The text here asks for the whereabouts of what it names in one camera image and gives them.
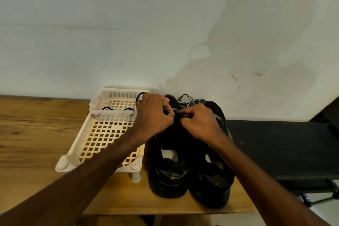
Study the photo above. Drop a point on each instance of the person's right hand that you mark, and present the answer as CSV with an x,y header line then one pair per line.
x,y
201,122

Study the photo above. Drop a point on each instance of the person's left hand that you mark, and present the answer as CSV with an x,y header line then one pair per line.
x,y
151,117

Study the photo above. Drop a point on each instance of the black white patterned shoelace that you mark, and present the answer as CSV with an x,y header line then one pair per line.
x,y
197,101
183,98

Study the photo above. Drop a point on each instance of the black shoelaces bundle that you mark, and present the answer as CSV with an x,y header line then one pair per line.
x,y
108,108

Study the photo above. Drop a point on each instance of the black shoe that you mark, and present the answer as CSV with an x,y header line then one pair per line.
x,y
212,183
168,175

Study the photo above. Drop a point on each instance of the person's right forearm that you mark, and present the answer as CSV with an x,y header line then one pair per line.
x,y
265,186

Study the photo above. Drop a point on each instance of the person's left forearm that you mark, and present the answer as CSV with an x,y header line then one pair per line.
x,y
69,191

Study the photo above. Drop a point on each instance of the large white plastic tray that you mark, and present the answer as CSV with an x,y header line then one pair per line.
x,y
103,133

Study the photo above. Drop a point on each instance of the small white plastic basket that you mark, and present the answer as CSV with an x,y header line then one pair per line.
x,y
98,114

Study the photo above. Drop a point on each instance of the black shoe rack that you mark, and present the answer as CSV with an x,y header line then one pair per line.
x,y
286,146

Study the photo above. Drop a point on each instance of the low wooden table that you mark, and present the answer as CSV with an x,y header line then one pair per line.
x,y
32,133

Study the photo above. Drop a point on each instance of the dark door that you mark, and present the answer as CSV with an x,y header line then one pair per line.
x,y
328,117

